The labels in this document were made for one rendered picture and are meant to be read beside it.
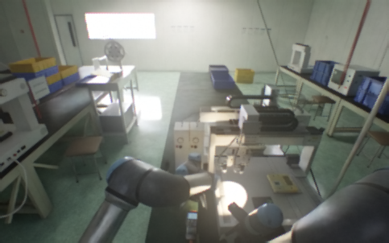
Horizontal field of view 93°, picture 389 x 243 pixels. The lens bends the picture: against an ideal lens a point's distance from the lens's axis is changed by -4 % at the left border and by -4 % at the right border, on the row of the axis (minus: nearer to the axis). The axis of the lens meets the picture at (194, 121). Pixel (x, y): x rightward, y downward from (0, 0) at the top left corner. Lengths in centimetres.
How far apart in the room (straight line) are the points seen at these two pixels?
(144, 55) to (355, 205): 828
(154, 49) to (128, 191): 783
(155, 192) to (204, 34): 775
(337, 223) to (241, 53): 820
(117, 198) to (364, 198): 56
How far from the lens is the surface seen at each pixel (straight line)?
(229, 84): 377
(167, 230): 136
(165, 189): 59
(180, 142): 139
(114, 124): 346
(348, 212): 36
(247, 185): 150
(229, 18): 824
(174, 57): 824
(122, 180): 64
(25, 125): 256
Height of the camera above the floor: 189
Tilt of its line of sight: 28 degrees down
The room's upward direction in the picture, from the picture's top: 1 degrees clockwise
